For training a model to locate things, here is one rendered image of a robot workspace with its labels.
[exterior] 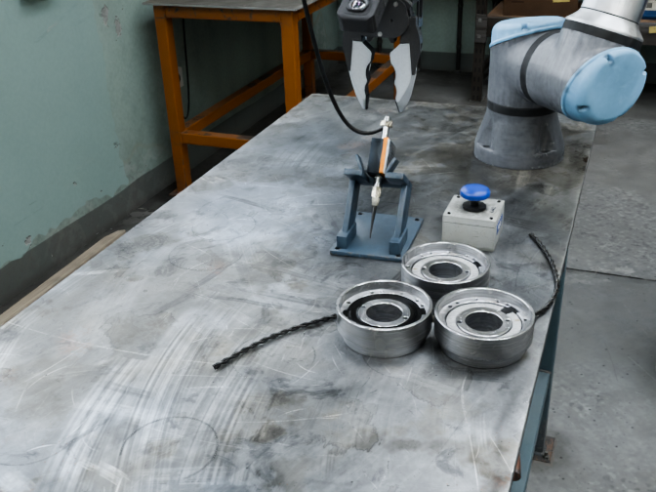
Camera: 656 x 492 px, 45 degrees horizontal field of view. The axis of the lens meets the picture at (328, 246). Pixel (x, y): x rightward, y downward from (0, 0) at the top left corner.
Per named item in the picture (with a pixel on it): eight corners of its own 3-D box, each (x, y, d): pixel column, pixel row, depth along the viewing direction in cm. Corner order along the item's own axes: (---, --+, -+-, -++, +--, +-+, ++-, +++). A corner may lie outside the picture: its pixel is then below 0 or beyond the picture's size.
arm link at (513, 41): (529, 84, 138) (535, 5, 132) (581, 103, 127) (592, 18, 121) (471, 94, 134) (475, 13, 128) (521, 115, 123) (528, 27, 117)
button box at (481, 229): (494, 252, 104) (496, 219, 102) (441, 245, 106) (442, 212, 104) (504, 226, 111) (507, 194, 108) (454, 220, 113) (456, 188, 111)
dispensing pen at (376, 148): (355, 234, 103) (374, 110, 105) (362, 239, 107) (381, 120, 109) (372, 236, 102) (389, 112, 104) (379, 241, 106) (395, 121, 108)
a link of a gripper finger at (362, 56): (377, 99, 108) (389, 33, 104) (364, 112, 103) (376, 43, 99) (355, 94, 109) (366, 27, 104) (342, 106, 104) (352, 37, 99)
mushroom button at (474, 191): (485, 228, 105) (487, 194, 102) (455, 225, 106) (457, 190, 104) (490, 217, 108) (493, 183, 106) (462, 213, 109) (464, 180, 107)
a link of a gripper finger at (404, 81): (430, 99, 106) (420, 30, 102) (420, 112, 101) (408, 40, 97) (407, 102, 107) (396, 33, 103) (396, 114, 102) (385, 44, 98)
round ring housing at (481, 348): (475, 385, 79) (477, 350, 77) (414, 336, 87) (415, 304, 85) (553, 351, 84) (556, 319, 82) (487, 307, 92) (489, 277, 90)
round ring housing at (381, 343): (337, 363, 83) (336, 331, 81) (336, 310, 92) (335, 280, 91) (436, 360, 83) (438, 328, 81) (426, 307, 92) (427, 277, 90)
